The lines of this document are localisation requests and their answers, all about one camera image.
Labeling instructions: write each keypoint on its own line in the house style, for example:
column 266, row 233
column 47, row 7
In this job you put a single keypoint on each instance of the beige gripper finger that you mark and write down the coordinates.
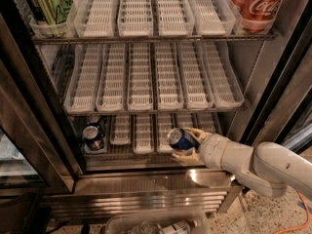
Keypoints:
column 187, row 158
column 198, row 134

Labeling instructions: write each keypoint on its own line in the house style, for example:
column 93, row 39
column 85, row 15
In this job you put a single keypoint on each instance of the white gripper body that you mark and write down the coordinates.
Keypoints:
column 211, row 150

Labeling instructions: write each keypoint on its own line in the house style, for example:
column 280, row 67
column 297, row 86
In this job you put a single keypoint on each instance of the blue pepsi can front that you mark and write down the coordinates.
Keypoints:
column 180, row 139

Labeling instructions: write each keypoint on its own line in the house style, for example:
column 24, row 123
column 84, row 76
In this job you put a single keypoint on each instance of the blue pepsi can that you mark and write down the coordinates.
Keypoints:
column 93, row 139
column 180, row 139

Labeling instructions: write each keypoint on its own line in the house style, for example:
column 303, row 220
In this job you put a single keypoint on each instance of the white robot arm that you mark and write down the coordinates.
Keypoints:
column 267, row 169

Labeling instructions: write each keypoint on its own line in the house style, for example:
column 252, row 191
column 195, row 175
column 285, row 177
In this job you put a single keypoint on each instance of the clear can tray bottom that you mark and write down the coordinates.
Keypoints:
column 143, row 134

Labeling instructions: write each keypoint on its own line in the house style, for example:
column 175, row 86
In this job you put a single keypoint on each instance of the clear can tray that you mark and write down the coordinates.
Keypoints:
column 135, row 18
column 140, row 92
column 143, row 134

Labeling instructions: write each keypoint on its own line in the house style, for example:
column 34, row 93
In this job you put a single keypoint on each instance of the right glass fridge door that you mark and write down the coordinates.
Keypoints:
column 279, row 93

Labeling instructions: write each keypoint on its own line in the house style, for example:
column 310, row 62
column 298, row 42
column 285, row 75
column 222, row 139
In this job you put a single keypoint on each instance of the glass fridge door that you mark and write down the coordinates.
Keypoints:
column 279, row 93
column 41, row 167

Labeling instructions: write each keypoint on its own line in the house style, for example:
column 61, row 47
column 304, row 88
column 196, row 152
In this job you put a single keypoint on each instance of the clear can tray middle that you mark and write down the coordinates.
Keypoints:
column 140, row 92

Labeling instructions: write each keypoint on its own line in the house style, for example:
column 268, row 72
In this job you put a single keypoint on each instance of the blue pepsi can rear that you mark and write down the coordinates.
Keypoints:
column 93, row 139

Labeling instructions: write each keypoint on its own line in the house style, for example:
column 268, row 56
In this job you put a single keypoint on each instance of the steel fridge base grille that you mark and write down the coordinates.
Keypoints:
column 105, row 196

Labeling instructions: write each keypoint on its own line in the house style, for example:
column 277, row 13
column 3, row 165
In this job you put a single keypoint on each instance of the clear can tray top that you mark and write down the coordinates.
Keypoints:
column 135, row 18

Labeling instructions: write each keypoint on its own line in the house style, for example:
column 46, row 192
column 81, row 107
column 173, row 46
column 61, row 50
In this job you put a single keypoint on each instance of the red coca-cola can front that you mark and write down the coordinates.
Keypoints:
column 257, row 13

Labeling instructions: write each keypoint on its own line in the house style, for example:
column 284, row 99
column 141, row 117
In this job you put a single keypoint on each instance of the left glass fridge door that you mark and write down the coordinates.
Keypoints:
column 41, row 167

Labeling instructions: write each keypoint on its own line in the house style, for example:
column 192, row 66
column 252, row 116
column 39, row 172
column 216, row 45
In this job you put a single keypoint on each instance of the green soda can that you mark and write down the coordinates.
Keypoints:
column 50, row 16

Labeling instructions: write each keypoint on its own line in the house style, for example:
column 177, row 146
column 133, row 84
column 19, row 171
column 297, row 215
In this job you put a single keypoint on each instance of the clear plastic bin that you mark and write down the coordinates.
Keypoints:
column 120, row 224

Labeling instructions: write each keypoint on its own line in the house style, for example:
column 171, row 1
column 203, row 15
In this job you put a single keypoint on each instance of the plastic bottle in bin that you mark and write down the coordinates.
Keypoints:
column 181, row 227

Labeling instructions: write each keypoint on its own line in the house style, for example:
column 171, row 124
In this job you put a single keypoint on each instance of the bottom wire fridge shelf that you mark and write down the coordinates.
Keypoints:
column 123, row 156

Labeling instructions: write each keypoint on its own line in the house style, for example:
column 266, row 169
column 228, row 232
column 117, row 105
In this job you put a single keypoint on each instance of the wire fridge shelf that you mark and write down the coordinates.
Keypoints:
column 151, row 39
column 123, row 156
column 153, row 111

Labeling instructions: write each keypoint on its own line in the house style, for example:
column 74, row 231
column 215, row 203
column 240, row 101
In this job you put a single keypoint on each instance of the middle wire fridge shelf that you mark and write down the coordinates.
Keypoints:
column 153, row 111

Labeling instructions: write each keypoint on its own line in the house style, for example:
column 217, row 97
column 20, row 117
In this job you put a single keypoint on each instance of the top wire fridge shelf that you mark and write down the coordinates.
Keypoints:
column 151, row 39

